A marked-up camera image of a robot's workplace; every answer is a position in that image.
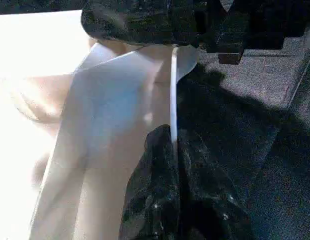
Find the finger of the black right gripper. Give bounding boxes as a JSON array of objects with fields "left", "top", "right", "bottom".
[{"left": 80, "top": 0, "right": 202, "bottom": 49}]

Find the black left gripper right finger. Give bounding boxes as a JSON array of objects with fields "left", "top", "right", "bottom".
[{"left": 177, "top": 134, "right": 253, "bottom": 240}]

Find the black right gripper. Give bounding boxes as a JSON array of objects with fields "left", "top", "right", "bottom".
[{"left": 169, "top": 0, "right": 310, "bottom": 65}]

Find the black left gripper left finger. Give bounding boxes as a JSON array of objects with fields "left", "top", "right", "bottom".
[{"left": 119, "top": 124, "right": 181, "bottom": 240}]

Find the white plastic table top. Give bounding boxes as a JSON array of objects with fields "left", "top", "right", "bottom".
[{"left": 0, "top": 9, "right": 201, "bottom": 240}]

